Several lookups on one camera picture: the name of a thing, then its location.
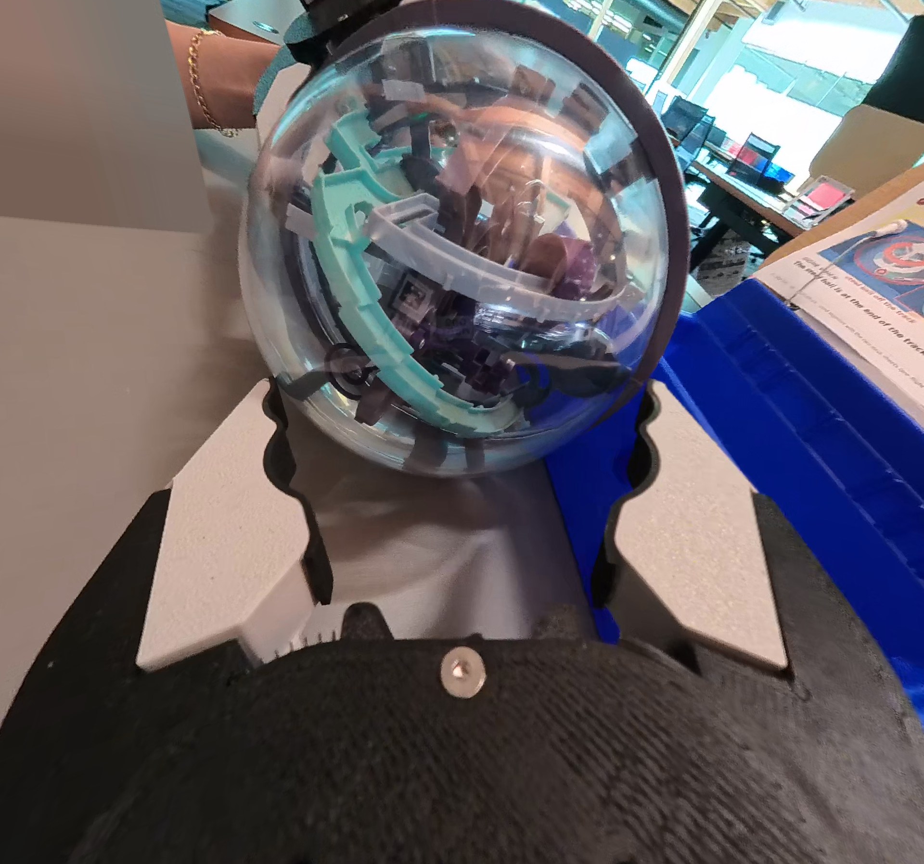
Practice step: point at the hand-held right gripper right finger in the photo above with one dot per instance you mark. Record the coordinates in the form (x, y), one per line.
(700, 554)

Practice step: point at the long wooden desk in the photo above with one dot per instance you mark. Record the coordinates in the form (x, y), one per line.
(743, 200)

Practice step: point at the clear plastic maze ball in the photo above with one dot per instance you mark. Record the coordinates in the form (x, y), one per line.
(462, 243)

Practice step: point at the instruction sheet on board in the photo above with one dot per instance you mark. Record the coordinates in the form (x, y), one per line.
(830, 236)

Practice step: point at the red acrylic frame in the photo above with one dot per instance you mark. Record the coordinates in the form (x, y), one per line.
(823, 196)

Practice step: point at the printed instruction sheet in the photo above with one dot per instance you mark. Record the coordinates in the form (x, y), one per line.
(866, 315)

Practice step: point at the black mesh office chair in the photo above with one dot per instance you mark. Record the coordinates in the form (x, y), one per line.
(686, 121)
(751, 157)

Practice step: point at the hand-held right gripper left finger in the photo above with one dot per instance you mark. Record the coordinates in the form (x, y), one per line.
(231, 554)

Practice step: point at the blue plastic bin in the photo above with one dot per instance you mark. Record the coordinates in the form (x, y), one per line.
(794, 409)

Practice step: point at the person's left hand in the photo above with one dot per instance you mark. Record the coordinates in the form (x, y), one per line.
(231, 77)

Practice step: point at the beige hanging panel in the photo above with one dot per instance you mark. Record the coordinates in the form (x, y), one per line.
(873, 142)

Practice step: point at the black hanging panel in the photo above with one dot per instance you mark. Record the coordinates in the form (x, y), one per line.
(902, 70)

